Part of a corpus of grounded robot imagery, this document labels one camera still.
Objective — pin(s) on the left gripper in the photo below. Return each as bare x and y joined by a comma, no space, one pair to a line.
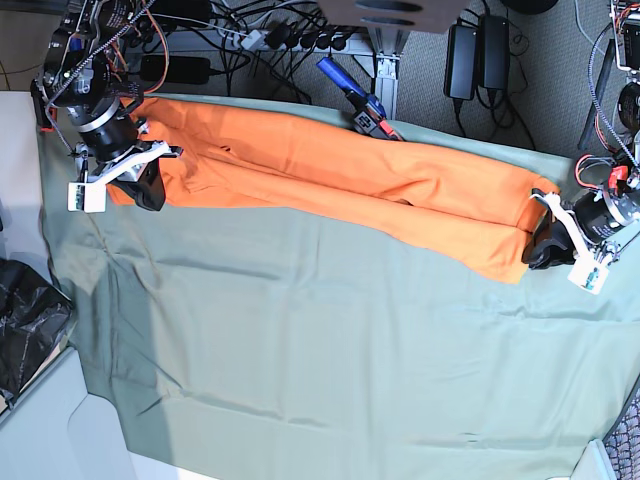
571,230

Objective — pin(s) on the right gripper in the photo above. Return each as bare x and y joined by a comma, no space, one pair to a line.
148,192

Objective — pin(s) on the orange T-shirt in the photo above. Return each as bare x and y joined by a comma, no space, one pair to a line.
473,209

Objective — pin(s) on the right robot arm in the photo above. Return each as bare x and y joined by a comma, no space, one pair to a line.
85,75

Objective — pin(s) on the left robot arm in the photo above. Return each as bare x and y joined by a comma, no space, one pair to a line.
613,81

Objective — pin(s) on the black power brick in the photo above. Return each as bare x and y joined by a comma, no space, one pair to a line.
182,69

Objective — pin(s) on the red black corner clamp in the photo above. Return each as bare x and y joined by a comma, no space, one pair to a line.
42,121

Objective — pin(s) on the black plastic bag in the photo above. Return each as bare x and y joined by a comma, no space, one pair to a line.
34,318

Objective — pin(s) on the green table cloth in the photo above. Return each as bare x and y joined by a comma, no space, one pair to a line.
274,344

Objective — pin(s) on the black power adapter left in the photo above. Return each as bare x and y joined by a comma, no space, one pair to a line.
459,82

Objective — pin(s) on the black power adapter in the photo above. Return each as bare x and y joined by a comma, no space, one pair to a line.
459,82
493,62

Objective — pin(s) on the white power strip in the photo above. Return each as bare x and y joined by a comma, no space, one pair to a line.
324,41

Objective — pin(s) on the black power adapter right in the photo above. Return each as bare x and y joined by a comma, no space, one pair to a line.
493,62

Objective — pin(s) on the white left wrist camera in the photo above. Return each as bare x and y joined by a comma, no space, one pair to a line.
588,274

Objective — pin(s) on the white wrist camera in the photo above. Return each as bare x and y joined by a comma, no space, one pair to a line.
86,197
588,274

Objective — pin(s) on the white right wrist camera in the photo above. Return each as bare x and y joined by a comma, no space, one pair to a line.
86,197

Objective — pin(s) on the blue handled bar clamp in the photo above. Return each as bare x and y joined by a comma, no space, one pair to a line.
369,116

